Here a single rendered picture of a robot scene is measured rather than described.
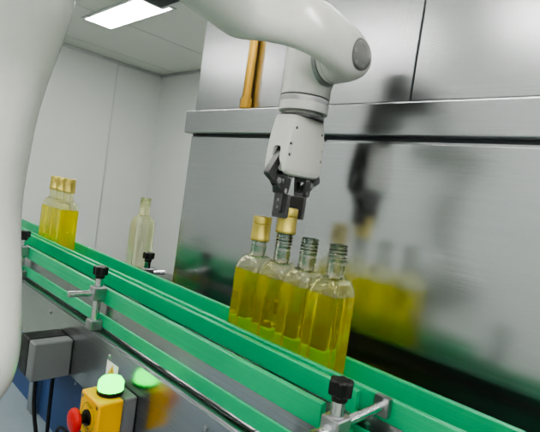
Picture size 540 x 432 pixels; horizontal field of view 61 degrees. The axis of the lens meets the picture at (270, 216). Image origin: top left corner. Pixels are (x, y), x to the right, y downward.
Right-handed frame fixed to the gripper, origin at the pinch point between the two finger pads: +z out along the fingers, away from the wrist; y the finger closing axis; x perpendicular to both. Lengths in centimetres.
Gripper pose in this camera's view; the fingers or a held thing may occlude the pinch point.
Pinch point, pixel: (289, 207)
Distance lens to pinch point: 79.1
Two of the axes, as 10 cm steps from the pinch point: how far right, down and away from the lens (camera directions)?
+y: -6.8, -0.6, -7.3
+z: -1.4, 9.9, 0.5
